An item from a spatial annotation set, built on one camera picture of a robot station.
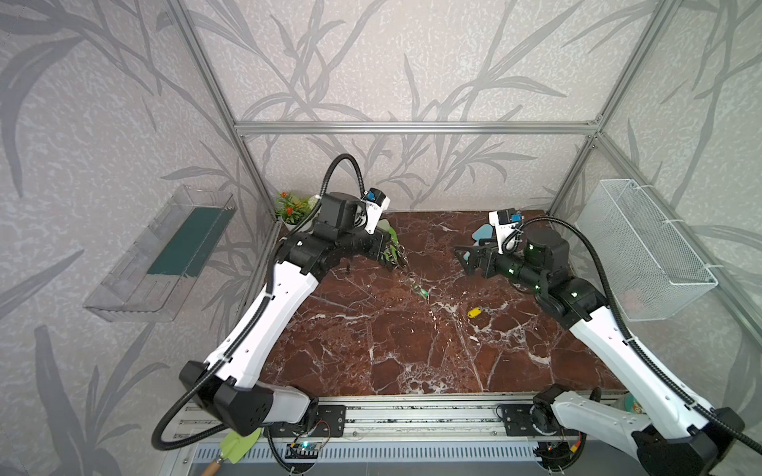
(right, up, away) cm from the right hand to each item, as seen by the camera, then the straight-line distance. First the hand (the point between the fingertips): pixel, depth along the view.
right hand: (468, 236), depth 70 cm
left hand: (-18, +2, 0) cm, 18 cm away
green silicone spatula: (-56, -50, +1) cm, 76 cm away
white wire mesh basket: (+38, -8, -8) cm, 39 cm away
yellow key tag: (+8, -24, +24) cm, 35 cm away
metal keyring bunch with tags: (-10, -16, +30) cm, 35 cm away
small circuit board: (-40, -53, +2) cm, 66 cm away
